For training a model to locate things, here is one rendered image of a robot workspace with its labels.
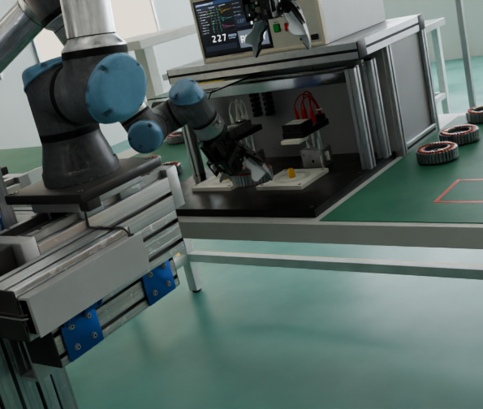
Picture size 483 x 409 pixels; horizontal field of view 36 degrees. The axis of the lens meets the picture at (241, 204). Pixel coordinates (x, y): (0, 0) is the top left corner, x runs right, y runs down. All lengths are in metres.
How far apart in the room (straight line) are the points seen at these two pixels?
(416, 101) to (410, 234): 0.75
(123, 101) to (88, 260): 0.28
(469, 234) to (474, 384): 0.94
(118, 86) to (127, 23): 7.04
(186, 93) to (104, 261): 0.61
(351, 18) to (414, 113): 0.35
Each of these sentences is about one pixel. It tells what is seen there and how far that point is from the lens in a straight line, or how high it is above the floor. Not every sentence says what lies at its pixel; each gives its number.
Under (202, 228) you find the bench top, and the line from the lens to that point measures 1.99.
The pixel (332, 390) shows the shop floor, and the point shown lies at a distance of 2.53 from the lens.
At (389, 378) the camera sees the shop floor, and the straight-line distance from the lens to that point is 2.55.
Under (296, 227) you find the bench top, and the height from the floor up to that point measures 0.74.
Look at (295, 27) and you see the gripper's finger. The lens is 1.66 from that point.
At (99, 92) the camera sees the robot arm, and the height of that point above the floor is 1.20.
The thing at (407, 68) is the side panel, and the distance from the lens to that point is 2.28.
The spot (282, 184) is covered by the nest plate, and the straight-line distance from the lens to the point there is 2.03.
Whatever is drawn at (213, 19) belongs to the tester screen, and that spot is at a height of 1.24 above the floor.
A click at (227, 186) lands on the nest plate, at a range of 2.14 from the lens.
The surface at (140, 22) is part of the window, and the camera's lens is 8.48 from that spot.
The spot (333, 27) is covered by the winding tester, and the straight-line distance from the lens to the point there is 2.12.
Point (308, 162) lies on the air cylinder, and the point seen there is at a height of 0.79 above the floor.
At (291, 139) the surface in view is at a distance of 2.10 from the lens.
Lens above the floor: 1.32
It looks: 16 degrees down
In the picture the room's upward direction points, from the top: 13 degrees counter-clockwise
